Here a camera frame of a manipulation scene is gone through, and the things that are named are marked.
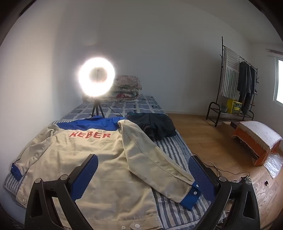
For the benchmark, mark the small grey bucket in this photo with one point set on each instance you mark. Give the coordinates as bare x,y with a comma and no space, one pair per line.
224,108

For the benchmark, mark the bed with striped blue bedding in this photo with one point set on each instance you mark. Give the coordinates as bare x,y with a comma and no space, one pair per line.
172,146

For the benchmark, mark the beige and blue work jacket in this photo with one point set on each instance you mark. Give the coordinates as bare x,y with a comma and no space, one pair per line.
88,154

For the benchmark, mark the window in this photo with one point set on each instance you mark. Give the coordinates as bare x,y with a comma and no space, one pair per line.
279,79

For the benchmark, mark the orange wooden stool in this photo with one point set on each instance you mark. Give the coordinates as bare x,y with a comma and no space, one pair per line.
247,137

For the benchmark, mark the white curtain rail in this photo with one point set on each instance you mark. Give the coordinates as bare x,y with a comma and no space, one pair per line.
275,52

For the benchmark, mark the black tripod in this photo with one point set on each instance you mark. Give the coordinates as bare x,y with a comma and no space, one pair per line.
96,106

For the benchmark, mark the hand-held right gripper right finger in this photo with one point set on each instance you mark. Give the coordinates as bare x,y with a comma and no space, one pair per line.
202,177

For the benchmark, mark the dark hanging clothes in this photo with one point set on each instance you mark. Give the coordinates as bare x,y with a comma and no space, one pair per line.
243,84

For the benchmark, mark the yellow crate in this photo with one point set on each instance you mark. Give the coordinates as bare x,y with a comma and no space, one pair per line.
233,107

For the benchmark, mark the folded floral quilt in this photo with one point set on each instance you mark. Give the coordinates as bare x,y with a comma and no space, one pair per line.
126,94
128,81

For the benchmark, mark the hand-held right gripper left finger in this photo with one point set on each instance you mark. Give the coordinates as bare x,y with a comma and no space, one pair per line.
85,174

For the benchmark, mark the clear plastic sheet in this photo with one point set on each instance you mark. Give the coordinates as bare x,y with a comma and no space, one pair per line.
274,164

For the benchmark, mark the brown cardboard box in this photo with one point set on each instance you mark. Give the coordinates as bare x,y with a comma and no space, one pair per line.
226,128

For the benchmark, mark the dark navy garment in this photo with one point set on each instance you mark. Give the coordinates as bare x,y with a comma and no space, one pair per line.
154,123

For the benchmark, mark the black metal clothes rack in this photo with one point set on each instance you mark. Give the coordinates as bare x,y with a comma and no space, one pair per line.
222,47

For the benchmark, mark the striped towel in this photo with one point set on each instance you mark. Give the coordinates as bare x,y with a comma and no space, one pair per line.
230,75

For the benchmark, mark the white lace cover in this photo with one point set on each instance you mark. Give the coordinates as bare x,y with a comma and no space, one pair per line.
258,130

